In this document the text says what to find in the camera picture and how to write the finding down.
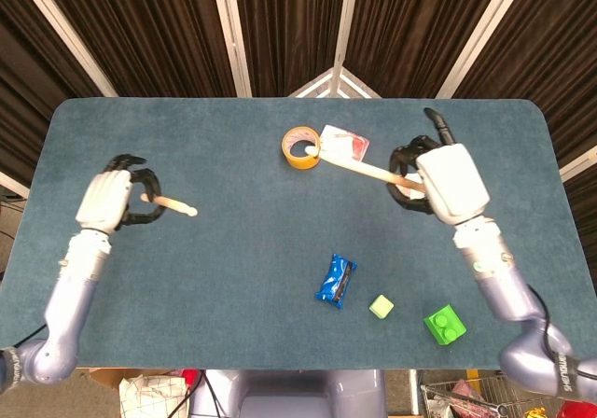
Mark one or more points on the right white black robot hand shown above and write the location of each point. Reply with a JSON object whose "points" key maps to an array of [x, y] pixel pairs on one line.
{"points": [[452, 180]]}

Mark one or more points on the green toy building brick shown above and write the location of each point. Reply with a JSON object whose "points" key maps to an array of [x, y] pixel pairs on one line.
{"points": [[443, 327]]}

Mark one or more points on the white table leg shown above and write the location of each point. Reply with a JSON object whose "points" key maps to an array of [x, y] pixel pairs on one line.
{"points": [[413, 392]]}

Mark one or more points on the wooden drumstick black-ringed tip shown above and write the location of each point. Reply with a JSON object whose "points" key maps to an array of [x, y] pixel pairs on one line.
{"points": [[359, 168]]}

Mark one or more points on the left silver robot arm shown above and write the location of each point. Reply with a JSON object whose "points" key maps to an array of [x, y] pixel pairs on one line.
{"points": [[70, 306]]}

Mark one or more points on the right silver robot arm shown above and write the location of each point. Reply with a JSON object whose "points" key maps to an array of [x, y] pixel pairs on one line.
{"points": [[508, 292]]}

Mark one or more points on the brown cardboard box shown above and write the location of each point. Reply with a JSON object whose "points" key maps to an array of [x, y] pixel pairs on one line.
{"points": [[109, 376]]}

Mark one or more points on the light green cube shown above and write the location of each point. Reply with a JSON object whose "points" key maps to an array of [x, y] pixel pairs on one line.
{"points": [[381, 307]]}

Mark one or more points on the yellow packing tape roll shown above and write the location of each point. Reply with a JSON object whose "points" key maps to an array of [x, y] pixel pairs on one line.
{"points": [[298, 162]]}

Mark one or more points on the silver robot torso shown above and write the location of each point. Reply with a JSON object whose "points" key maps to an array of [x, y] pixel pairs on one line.
{"points": [[289, 394]]}

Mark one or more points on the white screen frame post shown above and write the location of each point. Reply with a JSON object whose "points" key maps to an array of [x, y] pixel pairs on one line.
{"points": [[231, 31], [345, 26], [11, 184], [578, 163], [476, 40], [65, 31]]}

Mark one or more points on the red and white flat box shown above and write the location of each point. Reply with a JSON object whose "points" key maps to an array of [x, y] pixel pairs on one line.
{"points": [[347, 135]]}

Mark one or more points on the white grid pattern bag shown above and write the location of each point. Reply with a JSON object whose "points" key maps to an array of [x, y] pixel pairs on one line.
{"points": [[149, 397]]}

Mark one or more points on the light wooden drumstick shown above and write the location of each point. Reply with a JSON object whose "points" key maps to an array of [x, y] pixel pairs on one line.
{"points": [[177, 204]]}

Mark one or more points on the teal table cloth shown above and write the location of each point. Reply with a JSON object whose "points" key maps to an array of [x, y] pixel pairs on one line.
{"points": [[233, 250]]}

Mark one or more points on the dark brown curtain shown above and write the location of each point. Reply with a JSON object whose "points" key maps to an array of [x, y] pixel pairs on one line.
{"points": [[140, 31]]}

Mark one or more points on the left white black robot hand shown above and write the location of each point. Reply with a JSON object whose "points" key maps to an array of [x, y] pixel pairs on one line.
{"points": [[105, 199]]}

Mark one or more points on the blue snack packet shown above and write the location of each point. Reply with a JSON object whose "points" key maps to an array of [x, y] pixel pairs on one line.
{"points": [[333, 282]]}

